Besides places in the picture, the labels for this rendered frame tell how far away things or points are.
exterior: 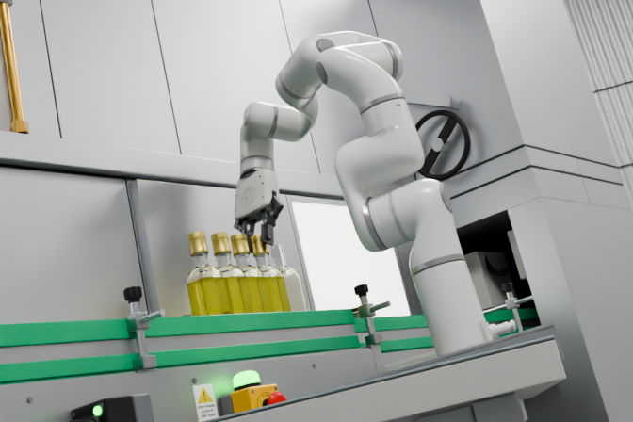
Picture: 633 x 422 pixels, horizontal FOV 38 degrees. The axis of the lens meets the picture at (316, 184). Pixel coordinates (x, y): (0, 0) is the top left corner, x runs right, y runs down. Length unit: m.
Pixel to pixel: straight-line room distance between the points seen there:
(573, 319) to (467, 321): 1.09
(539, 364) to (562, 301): 1.84
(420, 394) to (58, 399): 0.69
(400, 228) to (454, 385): 0.82
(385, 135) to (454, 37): 1.29
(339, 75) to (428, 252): 0.35
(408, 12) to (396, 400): 2.28
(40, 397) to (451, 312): 0.65
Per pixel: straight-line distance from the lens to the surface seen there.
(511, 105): 2.70
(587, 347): 2.58
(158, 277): 1.88
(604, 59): 5.40
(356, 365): 1.81
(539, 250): 2.63
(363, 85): 1.60
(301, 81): 1.79
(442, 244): 1.54
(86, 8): 2.10
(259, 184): 1.94
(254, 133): 1.96
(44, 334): 1.37
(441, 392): 0.76
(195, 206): 2.01
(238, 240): 1.87
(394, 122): 1.58
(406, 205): 1.55
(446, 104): 2.74
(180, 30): 2.27
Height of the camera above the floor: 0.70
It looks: 16 degrees up
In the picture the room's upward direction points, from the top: 13 degrees counter-clockwise
